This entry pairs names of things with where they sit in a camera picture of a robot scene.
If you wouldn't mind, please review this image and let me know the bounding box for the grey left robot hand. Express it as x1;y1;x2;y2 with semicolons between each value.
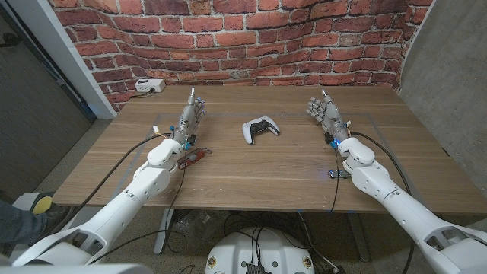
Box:
171;86;208;150

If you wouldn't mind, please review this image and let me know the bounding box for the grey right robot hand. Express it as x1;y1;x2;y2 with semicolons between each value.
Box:
305;88;351;145

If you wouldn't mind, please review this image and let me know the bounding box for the white black game controller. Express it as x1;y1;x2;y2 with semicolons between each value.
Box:
242;116;281;146

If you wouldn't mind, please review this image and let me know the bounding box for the white power strip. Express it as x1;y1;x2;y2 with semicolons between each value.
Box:
134;78;167;94

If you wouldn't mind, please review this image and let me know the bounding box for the small silver metal tool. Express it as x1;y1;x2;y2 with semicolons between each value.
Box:
327;169;352;180

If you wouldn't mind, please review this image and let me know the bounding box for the clear plastic bag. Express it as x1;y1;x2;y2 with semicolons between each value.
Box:
173;209;225;252

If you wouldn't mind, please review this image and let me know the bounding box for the grey metal table leg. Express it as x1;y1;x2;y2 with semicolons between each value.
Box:
154;208;176;255
345;212;371;263

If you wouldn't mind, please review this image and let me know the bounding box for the white robot torso base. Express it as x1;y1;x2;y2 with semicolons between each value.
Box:
205;227;316;274

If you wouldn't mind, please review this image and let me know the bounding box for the yellow black white floor device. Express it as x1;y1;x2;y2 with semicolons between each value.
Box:
13;192;73;229

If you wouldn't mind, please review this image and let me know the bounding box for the person leg in jeans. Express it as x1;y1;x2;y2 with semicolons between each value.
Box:
0;199;49;247

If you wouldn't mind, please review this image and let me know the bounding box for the red keychain gadget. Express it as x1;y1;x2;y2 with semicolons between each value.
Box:
177;147;213;170

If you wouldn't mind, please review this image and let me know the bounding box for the black power strip cable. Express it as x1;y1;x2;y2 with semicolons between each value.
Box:
131;88;156;99

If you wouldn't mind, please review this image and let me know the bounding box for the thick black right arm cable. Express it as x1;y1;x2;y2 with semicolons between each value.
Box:
349;131;416;274

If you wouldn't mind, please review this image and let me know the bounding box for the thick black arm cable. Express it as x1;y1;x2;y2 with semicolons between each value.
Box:
45;132;173;235
349;131;416;274

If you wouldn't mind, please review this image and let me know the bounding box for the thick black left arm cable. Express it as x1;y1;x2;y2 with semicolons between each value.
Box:
45;132;173;235

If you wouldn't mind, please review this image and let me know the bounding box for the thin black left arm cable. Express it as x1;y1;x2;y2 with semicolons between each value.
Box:
89;148;189;266

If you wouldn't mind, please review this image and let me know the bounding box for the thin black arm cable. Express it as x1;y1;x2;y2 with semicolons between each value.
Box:
329;146;341;213
89;148;189;266

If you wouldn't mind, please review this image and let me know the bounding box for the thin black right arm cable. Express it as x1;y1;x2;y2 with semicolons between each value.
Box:
329;146;341;213

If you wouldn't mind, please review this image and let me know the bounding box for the printed brick wall backdrop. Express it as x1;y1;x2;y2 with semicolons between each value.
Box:
47;0;434;113

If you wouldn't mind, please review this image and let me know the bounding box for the black floor cable bundle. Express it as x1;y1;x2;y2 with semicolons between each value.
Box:
223;211;305;239

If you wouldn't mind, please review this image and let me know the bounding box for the white floor cable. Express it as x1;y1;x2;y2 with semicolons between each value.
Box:
296;211;339;273

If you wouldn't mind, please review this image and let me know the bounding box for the white door frame post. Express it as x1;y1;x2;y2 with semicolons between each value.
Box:
6;0;118;119

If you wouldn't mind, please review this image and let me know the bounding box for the black door handle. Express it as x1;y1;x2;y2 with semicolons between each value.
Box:
0;32;22;49

